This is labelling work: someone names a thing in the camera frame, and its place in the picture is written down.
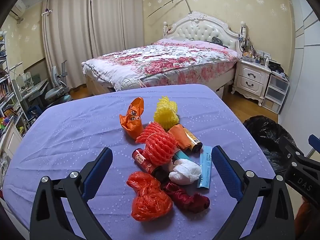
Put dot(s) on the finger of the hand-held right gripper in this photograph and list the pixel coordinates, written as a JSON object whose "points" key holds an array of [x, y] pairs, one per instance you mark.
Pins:
{"points": [[290, 146], [314, 141]]}

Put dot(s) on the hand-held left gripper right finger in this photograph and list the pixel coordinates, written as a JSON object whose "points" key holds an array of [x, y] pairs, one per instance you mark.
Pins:
{"points": [[226, 172]]}

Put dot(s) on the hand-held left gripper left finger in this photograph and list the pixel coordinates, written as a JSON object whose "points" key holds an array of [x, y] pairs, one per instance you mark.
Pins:
{"points": [[97, 172]]}

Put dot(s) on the long blue packet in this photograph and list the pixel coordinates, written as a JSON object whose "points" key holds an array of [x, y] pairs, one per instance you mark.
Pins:
{"points": [[205, 165]]}

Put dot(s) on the bin with black bag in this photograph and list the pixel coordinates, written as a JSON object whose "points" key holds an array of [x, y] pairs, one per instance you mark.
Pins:
{"points": [[265, 135]]}

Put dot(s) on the white tissue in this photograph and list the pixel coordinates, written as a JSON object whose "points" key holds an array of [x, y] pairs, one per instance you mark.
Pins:
{"points": [[185, 172]]}

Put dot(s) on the dark red shiny bag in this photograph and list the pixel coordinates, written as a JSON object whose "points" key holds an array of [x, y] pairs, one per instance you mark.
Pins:
{"points": [[187, 197]]}

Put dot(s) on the red cylindrical tube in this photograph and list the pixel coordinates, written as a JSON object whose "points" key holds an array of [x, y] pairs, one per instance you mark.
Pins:
{"points": [[142, 161]]}

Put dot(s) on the yellow and black bottle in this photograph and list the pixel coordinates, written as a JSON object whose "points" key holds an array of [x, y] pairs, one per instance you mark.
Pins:
{"points": [[193, 140]]}

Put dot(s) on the teal and white packet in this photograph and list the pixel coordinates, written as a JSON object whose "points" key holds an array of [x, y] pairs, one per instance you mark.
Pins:
{"points": [[180, 155]]}

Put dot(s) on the orange plastic bag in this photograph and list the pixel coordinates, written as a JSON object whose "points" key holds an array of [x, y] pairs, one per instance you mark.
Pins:
{"points": [[148, 200]]}

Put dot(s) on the orange paper packet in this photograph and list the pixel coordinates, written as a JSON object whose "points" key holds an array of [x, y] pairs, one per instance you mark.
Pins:
{"points": [[178, 135]]}

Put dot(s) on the orange plastic wrapper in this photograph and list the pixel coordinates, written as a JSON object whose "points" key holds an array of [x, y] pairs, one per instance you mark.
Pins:
{"points": [[132, 120]]}

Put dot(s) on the orange-red foam net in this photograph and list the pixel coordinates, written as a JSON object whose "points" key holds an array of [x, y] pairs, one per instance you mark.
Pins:
{"points": [[157, 145]]}

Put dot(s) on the yellow foam net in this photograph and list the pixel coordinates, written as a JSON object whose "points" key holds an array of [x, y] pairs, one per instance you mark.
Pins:
{"points": [[166, 115]]}

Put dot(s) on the person's orange clothing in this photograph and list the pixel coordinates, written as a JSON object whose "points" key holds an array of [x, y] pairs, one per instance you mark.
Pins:
{"points": [[306, 213]]}

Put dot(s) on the purple tablecloth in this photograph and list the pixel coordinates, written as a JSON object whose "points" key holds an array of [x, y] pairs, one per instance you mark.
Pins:
{"points": [[75, 130]]}

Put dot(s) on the clear plastic drawer unit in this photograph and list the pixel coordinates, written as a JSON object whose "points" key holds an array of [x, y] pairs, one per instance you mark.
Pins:
{"points": [[276, 90]]}

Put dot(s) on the white nightstand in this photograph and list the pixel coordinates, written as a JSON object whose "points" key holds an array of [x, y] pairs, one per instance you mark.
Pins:
{"points": [[251, 77]]}

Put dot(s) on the dark clothes pile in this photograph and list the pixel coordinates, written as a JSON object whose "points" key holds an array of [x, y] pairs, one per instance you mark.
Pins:
{"points": [[276, 67]]}

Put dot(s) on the white wardrobe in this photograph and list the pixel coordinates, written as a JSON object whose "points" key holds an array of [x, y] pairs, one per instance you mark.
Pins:
{"points": [[306, 55]]}

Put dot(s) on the grey desk chair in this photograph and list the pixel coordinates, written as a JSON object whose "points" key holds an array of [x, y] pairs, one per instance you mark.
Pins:
{"points": [[58, 90]]}

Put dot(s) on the cluster of small bottles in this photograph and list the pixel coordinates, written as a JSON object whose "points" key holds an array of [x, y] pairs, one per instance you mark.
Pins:
{"points": [[255, 55]]}

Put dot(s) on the grey desk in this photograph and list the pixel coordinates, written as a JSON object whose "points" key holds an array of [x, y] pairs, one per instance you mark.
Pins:
{"points": [[35, 88]]}

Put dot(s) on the colourful toys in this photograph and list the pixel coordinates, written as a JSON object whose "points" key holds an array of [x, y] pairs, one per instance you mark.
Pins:
{"points": [[5, 123]]}

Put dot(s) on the bookshelf with books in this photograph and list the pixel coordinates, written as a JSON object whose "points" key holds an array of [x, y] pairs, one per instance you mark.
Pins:
{"points": [[8, 92]]}

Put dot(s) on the dark cloth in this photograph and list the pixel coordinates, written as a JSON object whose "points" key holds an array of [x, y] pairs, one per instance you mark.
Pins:
{"points": [[216, 40]]}

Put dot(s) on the floral blanket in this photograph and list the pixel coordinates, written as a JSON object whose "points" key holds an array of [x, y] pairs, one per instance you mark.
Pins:
{"points": [[162, 57]]}

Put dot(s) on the beige curtain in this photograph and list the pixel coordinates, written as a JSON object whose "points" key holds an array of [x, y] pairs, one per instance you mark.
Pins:
{"points": [[67, 35], [115, 15]]}

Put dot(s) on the white bed with tufted headboard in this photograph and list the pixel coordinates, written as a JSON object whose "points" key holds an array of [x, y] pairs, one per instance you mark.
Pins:
{"points": [[202, 27]]}

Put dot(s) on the thin metal pole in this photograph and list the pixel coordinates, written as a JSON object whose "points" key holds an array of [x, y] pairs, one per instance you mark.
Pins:
{"points": [[170, 2]]}

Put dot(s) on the white air conditioner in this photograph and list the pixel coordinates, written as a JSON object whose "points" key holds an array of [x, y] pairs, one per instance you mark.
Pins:
{"points": [[18, 9]]}

